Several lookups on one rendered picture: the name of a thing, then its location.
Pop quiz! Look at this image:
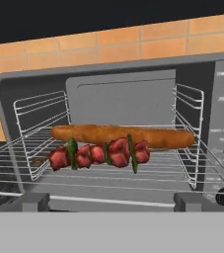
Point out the white wire oven rack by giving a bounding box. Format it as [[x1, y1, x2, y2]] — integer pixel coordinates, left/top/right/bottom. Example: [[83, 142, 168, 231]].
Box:
[[0, 82, 224, 210]]

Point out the grey toaster oven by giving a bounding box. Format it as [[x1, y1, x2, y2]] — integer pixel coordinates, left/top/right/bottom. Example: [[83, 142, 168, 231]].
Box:
[[0, 50, 224, 213]]

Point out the brown baguette bread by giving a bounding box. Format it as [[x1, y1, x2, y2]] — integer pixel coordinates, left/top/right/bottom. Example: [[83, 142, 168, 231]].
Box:
[[50, 124, 196, 151]]

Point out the red and green kebab skewer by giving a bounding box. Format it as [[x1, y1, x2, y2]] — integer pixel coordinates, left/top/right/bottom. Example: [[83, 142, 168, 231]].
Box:
[[31, 133, 157, 175]]

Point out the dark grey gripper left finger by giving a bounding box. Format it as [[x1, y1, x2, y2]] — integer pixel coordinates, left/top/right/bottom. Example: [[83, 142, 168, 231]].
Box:
[[0, 192, 51, 213]]

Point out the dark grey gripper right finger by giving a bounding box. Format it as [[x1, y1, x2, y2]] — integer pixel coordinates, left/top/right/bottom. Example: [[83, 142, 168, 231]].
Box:
[[173, 192, 224, 213]]

